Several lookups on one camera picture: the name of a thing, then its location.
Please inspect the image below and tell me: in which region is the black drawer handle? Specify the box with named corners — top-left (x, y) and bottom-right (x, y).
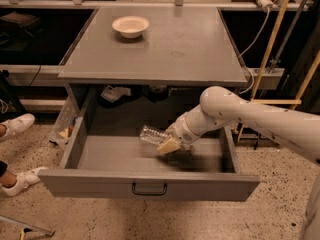
top-left (132, 183), bottom-right (167, 196)

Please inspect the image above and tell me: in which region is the white sneaker lower left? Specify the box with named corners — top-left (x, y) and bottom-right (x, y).
top-left (1, 167), bottom-right (47, 197)

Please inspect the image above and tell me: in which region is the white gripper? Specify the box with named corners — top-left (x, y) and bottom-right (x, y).
top-left (157, 112), bottom-right (200, 154)

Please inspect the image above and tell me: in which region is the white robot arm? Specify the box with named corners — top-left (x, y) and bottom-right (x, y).
top-left (158, 86), bottom-right (320, 164)

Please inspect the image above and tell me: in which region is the white paper bowl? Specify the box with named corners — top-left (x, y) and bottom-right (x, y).
top-left (112, 16), bottom-right (149, 39)

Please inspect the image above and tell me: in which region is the white sneaker upper left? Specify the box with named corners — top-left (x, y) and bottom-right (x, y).
top-left (0, 113), bottom-right (35, 142)

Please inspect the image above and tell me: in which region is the white sneaker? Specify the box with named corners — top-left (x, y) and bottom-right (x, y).
top-left (0, 113), bottom-right (35, 142)
top-left (1, 167), bottom-right (47, 197)

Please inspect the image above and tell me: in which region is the white power cable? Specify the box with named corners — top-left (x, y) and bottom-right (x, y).
top-left (237, 7), bottom-right (271, 95)

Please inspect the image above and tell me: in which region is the grey metal cabinet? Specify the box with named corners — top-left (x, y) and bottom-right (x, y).
top-left (59, 4), bottom-right (246, 87)

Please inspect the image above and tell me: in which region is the clear plastic water bottle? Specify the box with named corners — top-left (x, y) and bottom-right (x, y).
top-left (139, 125), bottom-right (169, 145)

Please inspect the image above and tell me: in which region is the metal stand leg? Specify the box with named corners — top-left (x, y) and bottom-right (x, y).
top-left (0, 215), bottom-right (55, 237)

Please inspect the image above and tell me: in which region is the clear plastic bin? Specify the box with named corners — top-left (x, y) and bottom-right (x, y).
top-left (49, 98), bottom-right (77, 149)

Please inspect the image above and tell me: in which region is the grey open top drawer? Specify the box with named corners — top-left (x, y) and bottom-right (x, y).
top-left (37, 89), bottom-right (261, 202)

